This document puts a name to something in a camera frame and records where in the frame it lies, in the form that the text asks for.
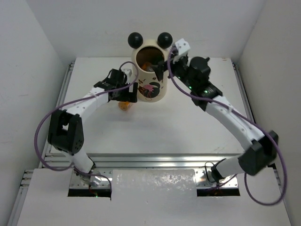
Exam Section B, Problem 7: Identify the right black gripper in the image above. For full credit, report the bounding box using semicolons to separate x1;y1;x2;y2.
152;52;196;90

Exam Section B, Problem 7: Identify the clear bottle with black label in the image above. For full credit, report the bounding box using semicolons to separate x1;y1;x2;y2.
146;65;158;73

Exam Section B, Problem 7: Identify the orange bottle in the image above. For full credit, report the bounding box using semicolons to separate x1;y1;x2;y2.
118;102;131;111
141;62;152;71

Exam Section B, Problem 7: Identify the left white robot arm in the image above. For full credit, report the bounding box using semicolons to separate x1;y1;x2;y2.
48;69;138;174

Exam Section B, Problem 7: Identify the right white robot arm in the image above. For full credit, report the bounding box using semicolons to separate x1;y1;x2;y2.
151;56;278;183

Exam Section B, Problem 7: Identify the cream bin with black ears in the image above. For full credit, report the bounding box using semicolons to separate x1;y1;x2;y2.
127;32;173;103

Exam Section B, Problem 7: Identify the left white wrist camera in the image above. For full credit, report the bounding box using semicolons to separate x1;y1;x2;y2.
122;69;132;78

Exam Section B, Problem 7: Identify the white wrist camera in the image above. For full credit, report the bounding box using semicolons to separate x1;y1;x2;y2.
122;69;132;78
174;38;190;57

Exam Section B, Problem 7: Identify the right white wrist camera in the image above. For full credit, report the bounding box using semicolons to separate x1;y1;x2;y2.
174;38;190;57

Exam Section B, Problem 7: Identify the aluminium frame rail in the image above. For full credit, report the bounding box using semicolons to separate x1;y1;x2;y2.
21;153;266;189

